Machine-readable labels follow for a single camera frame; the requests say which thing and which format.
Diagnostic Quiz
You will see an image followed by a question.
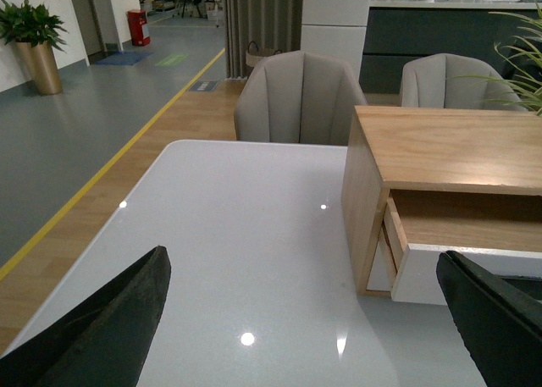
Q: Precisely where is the woven basket with handle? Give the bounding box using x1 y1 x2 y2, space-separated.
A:
246 41 283 68

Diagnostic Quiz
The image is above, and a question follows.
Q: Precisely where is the red fire extinguisher box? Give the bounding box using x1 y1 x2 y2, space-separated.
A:
127 9 151 47

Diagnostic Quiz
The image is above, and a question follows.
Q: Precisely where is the white pillar cabinet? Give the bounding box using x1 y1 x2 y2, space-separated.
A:
300 0 371 75

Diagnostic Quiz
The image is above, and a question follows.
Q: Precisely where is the dark grey counter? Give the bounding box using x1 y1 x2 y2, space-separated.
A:
359 0 537 94

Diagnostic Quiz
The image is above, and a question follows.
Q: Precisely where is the white drawer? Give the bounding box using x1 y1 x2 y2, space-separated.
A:
384 190 541 305

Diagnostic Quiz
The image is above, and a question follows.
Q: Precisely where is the wooden drawer cabinet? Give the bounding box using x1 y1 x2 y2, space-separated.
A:
341 107 541 299

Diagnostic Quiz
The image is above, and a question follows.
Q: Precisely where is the spider plant in white pot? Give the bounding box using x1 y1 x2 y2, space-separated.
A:
455 0 541 117

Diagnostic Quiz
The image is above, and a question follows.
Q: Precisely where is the grey armchair left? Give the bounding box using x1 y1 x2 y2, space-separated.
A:
234 51 367 146

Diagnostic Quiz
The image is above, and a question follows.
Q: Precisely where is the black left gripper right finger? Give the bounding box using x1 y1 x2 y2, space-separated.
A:
436 251 541 386

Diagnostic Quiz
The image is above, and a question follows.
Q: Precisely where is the grey armchair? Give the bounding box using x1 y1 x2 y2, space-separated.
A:
400 53 524 111
234 51 367 146

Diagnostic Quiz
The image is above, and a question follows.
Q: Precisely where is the grey curtain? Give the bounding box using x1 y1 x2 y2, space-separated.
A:
223 0 302 79

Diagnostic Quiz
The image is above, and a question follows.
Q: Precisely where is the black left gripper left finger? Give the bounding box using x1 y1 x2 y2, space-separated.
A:
1 246 171 386

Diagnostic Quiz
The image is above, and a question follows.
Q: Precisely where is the blue floor mat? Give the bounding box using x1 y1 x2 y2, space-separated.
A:
95 51 152 66

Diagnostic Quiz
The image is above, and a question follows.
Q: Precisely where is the grey armchair right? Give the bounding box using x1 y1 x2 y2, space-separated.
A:
400 53 524 111

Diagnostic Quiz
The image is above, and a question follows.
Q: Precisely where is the floor plant in gold pot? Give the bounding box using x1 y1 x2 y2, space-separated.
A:
1 0 66 96

